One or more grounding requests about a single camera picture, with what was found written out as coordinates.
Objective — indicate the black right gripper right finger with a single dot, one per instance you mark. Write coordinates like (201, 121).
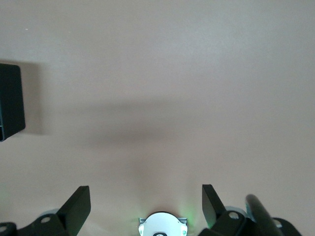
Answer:
(216, 218)

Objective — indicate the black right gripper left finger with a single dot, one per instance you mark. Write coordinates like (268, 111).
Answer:
(73, 211)

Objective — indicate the black plastic box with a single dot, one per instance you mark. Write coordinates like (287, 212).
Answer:
(11, 100)

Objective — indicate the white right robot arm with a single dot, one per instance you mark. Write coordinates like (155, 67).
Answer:
(162, 225)

